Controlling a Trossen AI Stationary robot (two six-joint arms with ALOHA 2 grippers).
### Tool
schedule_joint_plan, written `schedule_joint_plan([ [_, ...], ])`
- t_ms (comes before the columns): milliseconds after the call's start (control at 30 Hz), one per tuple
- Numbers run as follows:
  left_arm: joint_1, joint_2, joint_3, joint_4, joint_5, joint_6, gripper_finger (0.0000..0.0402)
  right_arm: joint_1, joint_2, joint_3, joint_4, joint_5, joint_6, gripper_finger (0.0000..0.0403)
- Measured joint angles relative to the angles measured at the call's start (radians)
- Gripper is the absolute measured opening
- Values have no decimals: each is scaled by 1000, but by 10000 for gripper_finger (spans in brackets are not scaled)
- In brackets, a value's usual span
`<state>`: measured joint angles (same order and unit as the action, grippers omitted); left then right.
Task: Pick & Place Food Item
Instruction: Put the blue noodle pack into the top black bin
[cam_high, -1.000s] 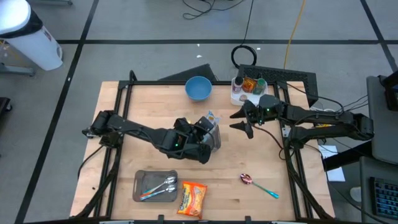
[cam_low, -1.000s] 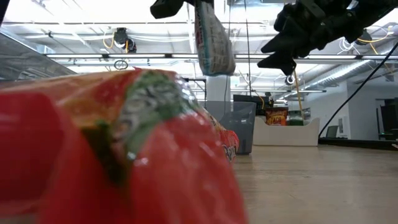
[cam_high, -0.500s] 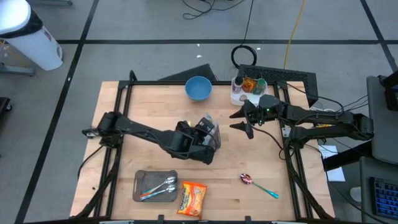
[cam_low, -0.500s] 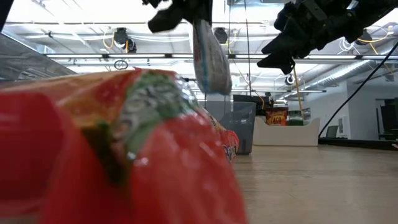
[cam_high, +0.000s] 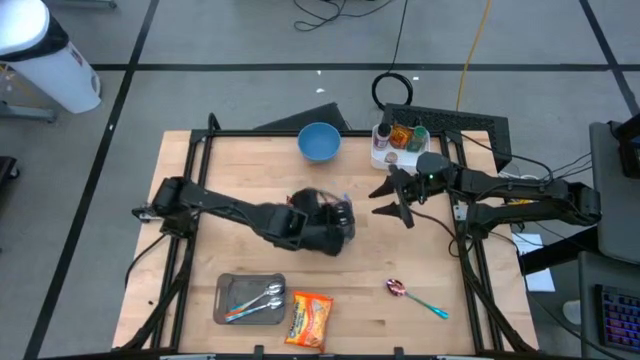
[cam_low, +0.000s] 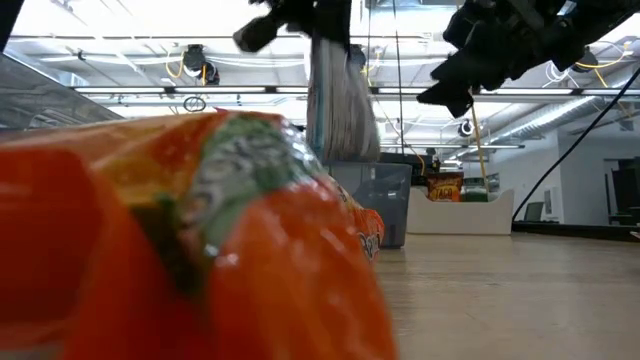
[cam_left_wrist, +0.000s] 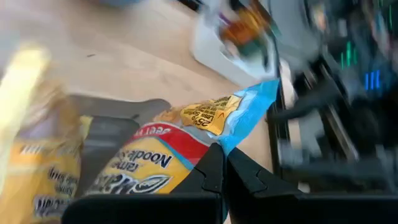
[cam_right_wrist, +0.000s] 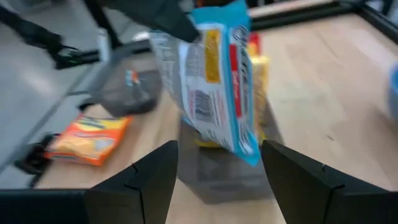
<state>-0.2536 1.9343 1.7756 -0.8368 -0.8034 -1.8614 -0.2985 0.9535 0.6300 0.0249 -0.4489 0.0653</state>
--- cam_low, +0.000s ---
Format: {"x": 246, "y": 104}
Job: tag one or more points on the dark equipment box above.
{"x": 400, "y": 157}

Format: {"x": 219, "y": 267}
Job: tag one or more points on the orange-red ramen packet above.
{"x": 150, "y": 275}

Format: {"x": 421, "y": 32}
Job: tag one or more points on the green-lidded seasoning jar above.
{"x": 475, "y": 195}

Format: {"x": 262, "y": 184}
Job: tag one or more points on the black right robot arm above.
{"x": 600, "y": 20}

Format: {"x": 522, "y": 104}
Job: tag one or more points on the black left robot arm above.
{"x": 7, "y": 20}

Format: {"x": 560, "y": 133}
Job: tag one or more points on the blue white ramen packet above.
{"x": 345, "y": 115}

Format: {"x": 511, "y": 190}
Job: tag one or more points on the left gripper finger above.
{"x": 334, "y": 22}

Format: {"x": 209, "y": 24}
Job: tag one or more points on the silver ventilation duct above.
{"x": 555, "y": 117}

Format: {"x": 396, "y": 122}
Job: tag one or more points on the grey plastic bin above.
{"x": 390, "y": 210}

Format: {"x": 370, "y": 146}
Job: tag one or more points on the grey chair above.
{"x": 534, "y": 211}

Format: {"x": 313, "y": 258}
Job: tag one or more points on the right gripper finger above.
{"x": 470, "y": 70}
{"x": 452, "y": 97}

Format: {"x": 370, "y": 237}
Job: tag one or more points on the white square container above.
{"x": 460, "y": 217}

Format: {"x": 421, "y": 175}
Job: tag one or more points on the ceiling light rail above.
{"x": 225, "y": 90}

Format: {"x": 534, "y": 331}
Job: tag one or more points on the dark cabinet at wall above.
{"x": 622, "y": 190}

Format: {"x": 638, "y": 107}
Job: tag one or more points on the grey plastic tray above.
{"x": 40, "y": 100}

